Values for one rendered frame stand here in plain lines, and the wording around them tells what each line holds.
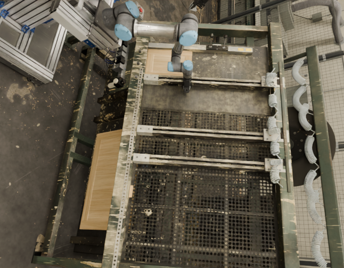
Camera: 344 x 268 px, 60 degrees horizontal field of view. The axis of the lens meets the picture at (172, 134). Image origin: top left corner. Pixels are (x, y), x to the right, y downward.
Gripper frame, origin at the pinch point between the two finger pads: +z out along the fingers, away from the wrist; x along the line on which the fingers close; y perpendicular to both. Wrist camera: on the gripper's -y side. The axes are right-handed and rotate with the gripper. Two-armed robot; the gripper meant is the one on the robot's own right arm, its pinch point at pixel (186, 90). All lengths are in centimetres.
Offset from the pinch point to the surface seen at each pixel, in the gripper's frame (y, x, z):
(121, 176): -80, 45, -1
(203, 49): 43.0, -12.9, -2.3
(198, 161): -63, -13, -1
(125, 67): 20, 56, -1
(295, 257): -127, -80, -5
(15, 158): -68, 137, 9
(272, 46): 45, -73, -8
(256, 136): -41, -58, -3
